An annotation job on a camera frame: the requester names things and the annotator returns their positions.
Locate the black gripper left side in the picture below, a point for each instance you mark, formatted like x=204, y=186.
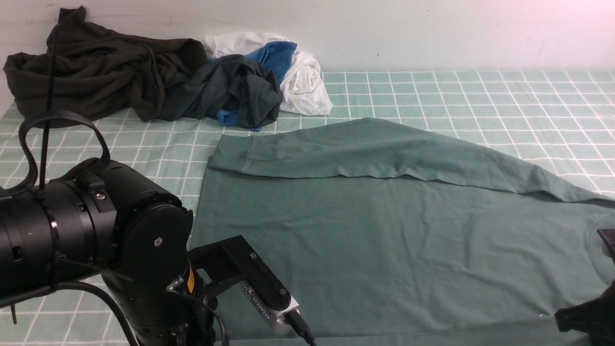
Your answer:
x=161, y=318

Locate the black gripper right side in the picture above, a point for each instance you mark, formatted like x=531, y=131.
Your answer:
x=596, y=318

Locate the green long-sleeve top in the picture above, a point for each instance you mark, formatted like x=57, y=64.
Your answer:
x=388, y=235

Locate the dark green crumpled garment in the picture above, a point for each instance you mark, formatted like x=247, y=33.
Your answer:
x=200, y=95

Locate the dark brown crumpled garment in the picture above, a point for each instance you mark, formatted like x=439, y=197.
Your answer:
x=99, y=71

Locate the white crumpled garment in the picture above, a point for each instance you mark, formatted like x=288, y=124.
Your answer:
x=303, y=88

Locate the blue crumpled garment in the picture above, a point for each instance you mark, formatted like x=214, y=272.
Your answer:
x=276, y=57

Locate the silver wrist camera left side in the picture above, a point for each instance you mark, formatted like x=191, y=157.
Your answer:
x=232, y=262

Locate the black cable tie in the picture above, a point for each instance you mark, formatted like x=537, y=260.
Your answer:
x=49, y=107

